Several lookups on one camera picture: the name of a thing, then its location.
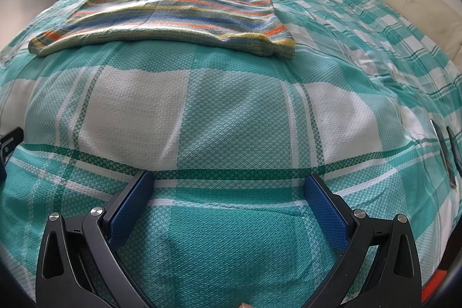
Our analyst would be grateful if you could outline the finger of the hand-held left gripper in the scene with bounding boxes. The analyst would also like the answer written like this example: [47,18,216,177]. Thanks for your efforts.
[0,127,24,180]

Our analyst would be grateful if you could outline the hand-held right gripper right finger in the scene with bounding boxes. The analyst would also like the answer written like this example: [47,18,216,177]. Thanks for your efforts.
[304,174,421,308]

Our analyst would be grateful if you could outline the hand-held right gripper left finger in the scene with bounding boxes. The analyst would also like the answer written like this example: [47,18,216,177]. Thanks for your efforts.
[35,170,156,308]

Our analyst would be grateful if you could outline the striped knit sweater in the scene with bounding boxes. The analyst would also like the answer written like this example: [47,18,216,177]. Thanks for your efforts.
[28,0,297,59]

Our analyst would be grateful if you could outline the dark flat phone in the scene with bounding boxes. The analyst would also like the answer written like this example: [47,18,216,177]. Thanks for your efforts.
[431,118,457,189]

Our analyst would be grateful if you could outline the bed with teal plaid sheet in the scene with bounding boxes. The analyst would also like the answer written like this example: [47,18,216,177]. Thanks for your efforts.
[0,0,462,308]

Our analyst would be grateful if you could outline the dark flat device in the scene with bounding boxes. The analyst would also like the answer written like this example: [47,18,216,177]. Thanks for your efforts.
[446,126,462,172]

